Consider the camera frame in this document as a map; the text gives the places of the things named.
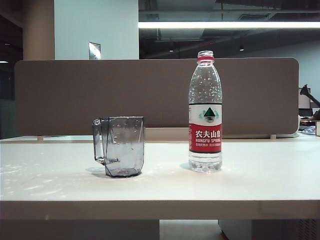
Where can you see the brown desk partition panel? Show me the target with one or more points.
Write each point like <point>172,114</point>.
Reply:
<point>75,95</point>

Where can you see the Nongfu Spring water bottle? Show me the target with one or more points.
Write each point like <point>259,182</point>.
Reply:
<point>205,140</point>

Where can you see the background computer monitor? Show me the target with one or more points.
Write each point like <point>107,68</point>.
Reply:
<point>303,101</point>

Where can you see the silver wall plaque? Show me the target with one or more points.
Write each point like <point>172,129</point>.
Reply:
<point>94,51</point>

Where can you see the transparent grey faceted mug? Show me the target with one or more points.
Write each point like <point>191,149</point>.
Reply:
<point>125,150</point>

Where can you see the beige box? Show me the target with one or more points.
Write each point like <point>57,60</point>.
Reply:
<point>318,128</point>

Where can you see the black ceiling spotlight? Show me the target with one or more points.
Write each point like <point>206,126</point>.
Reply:
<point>241,48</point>

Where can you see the white partition foot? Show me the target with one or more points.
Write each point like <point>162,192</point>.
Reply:
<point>273,136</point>
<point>40,138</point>

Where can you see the long ceiling light strip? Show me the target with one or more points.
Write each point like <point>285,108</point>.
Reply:
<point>200,24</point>

